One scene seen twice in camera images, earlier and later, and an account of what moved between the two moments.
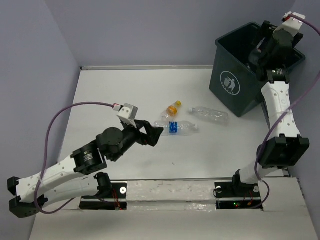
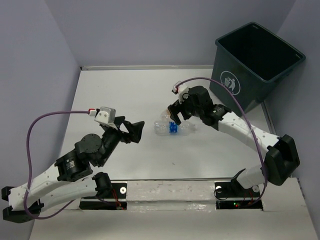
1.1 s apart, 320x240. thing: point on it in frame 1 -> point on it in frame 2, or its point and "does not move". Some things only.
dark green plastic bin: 233,81 does not move
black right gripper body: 262,60 -> 187,109
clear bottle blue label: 173,128 does not move
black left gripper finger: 153,133 -> 136,128
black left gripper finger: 152,138 -> 131,137
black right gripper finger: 296,39 -> 174,116
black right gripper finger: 265,28 -> 174,109
